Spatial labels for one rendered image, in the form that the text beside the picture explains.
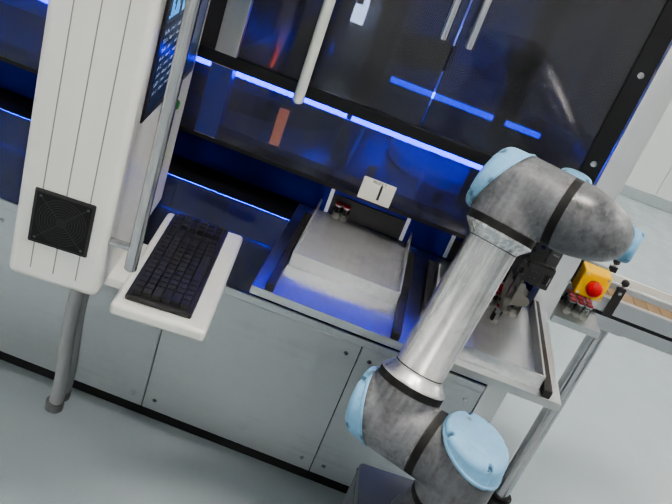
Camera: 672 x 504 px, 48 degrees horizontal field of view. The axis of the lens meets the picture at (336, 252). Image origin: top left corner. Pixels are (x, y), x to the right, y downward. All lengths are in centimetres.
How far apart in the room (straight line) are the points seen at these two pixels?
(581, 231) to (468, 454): 37
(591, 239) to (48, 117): 94
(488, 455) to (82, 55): 93
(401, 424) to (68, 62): 82
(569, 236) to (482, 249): 13
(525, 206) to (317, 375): 114
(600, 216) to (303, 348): 116
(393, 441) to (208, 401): 118
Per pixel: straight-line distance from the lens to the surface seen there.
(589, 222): 117
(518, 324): 189
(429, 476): 122
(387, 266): 186
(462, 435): 120
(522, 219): 118
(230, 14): 186
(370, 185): 188
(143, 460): 239
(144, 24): 134
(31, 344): 247
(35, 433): 242
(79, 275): 156
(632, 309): 217
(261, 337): 214
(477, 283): 119
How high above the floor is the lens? 171
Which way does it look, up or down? 27 degrees down
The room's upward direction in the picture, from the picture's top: 21 degrees clockwise
